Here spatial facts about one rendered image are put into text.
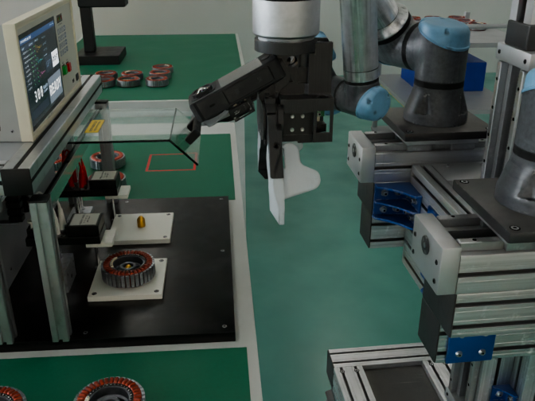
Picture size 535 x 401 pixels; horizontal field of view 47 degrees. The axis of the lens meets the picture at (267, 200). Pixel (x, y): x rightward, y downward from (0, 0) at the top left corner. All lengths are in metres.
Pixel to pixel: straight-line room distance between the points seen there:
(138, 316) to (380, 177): 0.65
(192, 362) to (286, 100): 0.60
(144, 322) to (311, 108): 0.66
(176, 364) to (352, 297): 1.65
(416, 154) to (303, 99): 0.84
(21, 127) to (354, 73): 0.66
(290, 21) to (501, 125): 0.79
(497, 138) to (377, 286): 1.51
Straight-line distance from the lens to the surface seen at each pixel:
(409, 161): 1.51
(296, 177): 0.70
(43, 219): 1.10
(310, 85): 0.72
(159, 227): 1.55
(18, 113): 1.17
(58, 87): 1.37
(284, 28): 0.68
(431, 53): 1.49
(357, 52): 1.31
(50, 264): 1.13
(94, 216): 1.32
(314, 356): 2.38
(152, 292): 1.30
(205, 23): 6.54
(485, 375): 1.59
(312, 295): 2.71
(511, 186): 1.10
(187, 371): 1.14
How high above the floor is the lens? 1.47
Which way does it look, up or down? 24 degrees down
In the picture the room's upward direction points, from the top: straight up
